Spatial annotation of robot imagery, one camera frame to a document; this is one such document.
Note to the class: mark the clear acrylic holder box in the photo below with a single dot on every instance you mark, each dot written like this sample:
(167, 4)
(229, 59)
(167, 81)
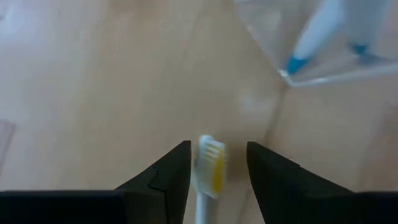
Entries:
(270, 37)

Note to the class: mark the blue white toothbrush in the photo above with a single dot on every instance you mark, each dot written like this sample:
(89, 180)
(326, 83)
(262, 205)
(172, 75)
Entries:
(210, 168)
(317, 34)

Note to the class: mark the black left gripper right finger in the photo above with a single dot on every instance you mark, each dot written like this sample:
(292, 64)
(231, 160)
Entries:
(286, 193)

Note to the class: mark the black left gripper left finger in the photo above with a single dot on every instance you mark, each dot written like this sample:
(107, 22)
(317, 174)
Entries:
(161, 193)

